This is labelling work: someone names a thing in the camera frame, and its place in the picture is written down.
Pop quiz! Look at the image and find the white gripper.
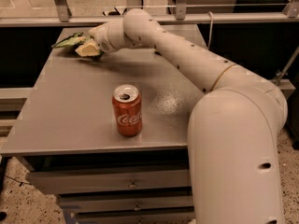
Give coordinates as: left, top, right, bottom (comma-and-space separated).
75, 21, 131, 57

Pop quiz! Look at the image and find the green jalapeno chip bag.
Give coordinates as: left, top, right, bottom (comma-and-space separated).
51, 32, 104, 59

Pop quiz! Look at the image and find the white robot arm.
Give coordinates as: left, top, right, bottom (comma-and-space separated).
76, 8, 288, 224

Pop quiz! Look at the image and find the red coke can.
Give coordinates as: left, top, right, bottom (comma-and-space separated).
112, 84, 142, 136

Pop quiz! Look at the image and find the metal railing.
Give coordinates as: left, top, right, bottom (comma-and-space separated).
0, 0, 299, 27

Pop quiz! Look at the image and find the grey drawer cabinet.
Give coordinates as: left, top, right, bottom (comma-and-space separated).
0, 24, 209, 224

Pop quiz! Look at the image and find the white cable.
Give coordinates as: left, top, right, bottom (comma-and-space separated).
206, 11, 215, 49

